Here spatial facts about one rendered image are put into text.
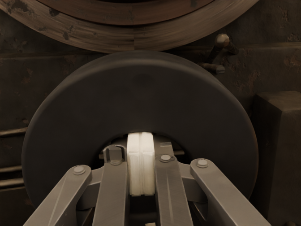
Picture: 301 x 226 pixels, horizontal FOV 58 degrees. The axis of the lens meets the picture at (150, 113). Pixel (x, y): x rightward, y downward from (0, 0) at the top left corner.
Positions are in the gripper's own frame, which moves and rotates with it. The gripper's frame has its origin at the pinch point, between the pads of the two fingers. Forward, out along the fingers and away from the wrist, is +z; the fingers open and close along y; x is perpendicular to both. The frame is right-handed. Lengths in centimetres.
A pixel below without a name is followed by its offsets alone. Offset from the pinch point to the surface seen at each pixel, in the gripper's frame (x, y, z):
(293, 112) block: -5.9, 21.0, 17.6
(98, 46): 3.9, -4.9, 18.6
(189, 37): 4.6, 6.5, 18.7
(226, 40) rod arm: 5.4, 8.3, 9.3
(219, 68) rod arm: 2.6, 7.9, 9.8
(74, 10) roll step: 8.1, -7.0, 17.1
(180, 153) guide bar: -15.3, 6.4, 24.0
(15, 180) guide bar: -15.0, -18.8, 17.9
